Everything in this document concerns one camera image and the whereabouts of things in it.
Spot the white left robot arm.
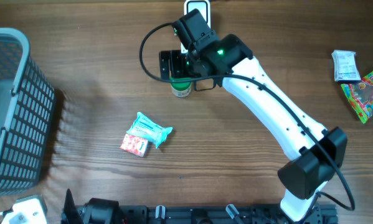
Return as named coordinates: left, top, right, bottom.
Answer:
left=60, top=189, right=128, bottom=224

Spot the green lid jar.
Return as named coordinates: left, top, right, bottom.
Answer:
left=171, top=78, right=192, bottom=98

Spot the teal tissue pack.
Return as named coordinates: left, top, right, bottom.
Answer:
left=126, top=112, right=173, bottom=149

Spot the red white small box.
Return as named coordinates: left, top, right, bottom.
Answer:
left=120, top=134, right=149, bottom=157

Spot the black camera cable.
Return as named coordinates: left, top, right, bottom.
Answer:
left=138, top=22, right=356, bottom=212

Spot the colourful gummy candy bag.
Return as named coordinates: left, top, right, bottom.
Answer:
left=341, top=71, right=373, bottom=124

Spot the white barcode scanner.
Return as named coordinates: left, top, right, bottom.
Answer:
left=173, top=1, right=212, bottom=54

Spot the grey plastic shopping basket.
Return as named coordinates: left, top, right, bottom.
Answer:
left=0, top=28, right=56, bottom=196

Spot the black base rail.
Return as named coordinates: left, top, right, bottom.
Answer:
left=60, top=203, right=339, bottom=224

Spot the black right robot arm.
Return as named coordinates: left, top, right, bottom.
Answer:
left=160, top=9, right=347, bottom=223

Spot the white paper packet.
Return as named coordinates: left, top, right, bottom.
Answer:
left=331, top=50, right=361, bottom=82

